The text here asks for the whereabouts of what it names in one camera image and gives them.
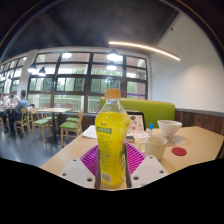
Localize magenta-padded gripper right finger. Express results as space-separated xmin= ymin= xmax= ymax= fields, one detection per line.
xmin=125 ymin=142 xmax=169 ymax=190

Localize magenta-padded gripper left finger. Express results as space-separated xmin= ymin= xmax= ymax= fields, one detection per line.
xmin=58 ymin=144 xmax=102 ymax=190

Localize yellow drink bottle orange cap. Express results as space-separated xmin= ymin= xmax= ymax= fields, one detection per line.
xmin=94 ymin=88 xmax=132 ymax=187

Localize small dark flat box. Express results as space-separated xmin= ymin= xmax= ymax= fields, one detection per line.
xmin=125 ymin=134 xmax=136 ymax=144

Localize white ceramic mug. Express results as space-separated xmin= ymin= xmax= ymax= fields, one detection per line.
xmin=138 ymin=135 xmax=168 ymax=161

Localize white paper sheet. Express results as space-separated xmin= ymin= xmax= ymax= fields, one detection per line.
xmin=81 ymin=124 xmax=98 ymax=139

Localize wooden chairs with green seats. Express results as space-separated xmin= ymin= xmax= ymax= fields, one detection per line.
xmin=13 ymin=107 xmax=84 ymax=146

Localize flat round red coaster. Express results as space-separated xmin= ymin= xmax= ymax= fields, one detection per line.
xmin=171 ymin=146 xmax=188 ymax=157

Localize white ceramic bowl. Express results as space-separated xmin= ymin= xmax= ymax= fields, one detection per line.
xmin=156 ymin=119 xmax=183 ymax=139

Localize green upholstered bench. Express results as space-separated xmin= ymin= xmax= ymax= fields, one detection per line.
xmin=99 ymin=97 xmax=176 ymax=129

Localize light wooden dining table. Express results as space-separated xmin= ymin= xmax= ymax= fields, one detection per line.
xmin=37 ymin=107 xmax=73 ymax=134

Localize hanging pendant lamps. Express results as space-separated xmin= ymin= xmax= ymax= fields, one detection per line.
xmin=27 ymin=49 xmax=124 ymax=77

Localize long curved ceiling light strip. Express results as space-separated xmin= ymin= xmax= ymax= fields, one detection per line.
xmin=108 ymin=40 xmax=181 ymax=62

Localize dark-framed window wall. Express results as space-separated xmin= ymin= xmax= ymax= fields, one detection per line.
xmin=0 ymin=51 xmax=149 ymax=114

